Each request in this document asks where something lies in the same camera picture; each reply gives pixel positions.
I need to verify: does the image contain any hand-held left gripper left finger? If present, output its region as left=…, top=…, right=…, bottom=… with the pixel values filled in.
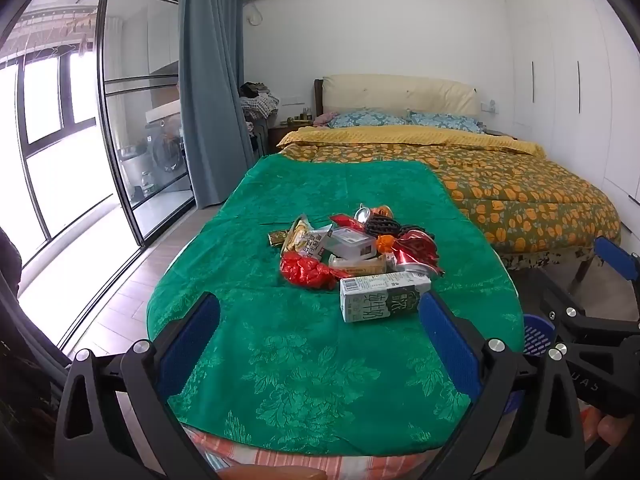
left=52, top=291, right=223, bottom=480

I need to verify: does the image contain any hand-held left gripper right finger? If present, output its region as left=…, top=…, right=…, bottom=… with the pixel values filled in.
left=417, top=291, right=586, bottom=480

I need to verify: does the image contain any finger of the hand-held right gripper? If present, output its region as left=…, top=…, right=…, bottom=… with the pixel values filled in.
left=540, top=235, right=640, bottom=333

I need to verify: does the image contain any blue mesh plastic basket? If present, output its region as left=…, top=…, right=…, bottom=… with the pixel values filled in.
left=520, top=312, right=557, bottom=358

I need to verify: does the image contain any black mesh net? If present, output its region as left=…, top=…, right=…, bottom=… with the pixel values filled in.
left=365, top=215, right=436, bottom=241

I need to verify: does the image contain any clear plastic box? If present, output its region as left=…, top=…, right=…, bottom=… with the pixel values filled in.
left=327, top=227, right=377, bottom=261

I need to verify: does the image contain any bread picture snack packet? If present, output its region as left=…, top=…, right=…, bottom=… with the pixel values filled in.
left=281, top=216, right=331, bottom=261

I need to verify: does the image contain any floral bed skirt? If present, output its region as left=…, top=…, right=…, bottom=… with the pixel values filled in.
left=500, top=245, right=601, bottom=271

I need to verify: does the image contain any green white milk carton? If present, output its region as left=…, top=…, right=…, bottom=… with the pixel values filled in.
left=340, top=270, right=432, bottom=323

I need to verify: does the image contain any red shiny foil wrapper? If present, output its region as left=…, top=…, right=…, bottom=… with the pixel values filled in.
left=395, top=230, right=443, bottom=276

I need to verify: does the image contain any green patterned cloth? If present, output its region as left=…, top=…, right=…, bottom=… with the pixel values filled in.
left=147, top=152, right=523, bottom=456

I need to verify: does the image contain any beige biscuit box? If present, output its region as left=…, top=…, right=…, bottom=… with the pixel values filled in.
left=328, top=254, right=396, bottom=276

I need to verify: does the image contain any red crumpled wrapper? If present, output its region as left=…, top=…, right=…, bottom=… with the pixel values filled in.
left=280, top=251, right=346, bottom=292

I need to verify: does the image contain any black framed glass door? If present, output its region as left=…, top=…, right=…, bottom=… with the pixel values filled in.
left=97, top=0, right=198, bottom=246

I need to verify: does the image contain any orange striped cloth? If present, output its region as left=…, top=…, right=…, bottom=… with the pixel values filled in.
left=185, top=425, right=436, bottom=480

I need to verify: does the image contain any yellow blanket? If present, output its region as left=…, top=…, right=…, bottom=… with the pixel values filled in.
left=277, top=125, right=546, bottom=157

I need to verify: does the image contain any teal floral pillow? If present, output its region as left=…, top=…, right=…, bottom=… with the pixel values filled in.
left=327, top=110, right=408, bottom=128
left=409, top=111, right=485, bottom=135

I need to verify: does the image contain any wooden nightstand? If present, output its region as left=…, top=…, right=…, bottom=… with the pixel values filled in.
left=267, top=122, right=316, bottom=153

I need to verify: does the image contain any pile of clothes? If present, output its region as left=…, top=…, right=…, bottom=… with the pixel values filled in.
left=239, top=81, right=281, bottom=121

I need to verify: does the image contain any cream padded headboard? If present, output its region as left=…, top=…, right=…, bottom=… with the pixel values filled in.
left=322, top=74, right=481, bottom=117

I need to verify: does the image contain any grey blue curtain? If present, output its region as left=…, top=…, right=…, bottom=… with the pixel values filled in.
left=177, top=0, right=258, bottom=208

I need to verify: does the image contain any black framed window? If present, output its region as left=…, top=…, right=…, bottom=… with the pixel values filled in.
left=0, top=5, right=106, bottom=271

